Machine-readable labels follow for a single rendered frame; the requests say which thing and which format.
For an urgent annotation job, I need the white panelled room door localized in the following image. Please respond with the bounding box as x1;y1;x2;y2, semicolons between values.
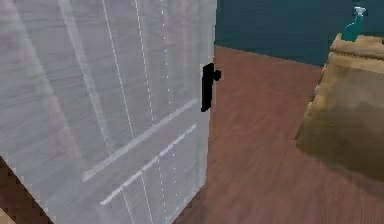
0;0;218;224

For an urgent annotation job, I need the tan wooden cupboard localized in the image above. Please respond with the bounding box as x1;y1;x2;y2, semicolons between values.
294;32;384;184

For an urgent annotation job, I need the teal spray bottle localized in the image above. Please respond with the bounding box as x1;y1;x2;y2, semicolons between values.
340;6;368;43

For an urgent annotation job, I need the black door handle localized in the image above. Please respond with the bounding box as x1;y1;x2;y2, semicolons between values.
200;62;222;113

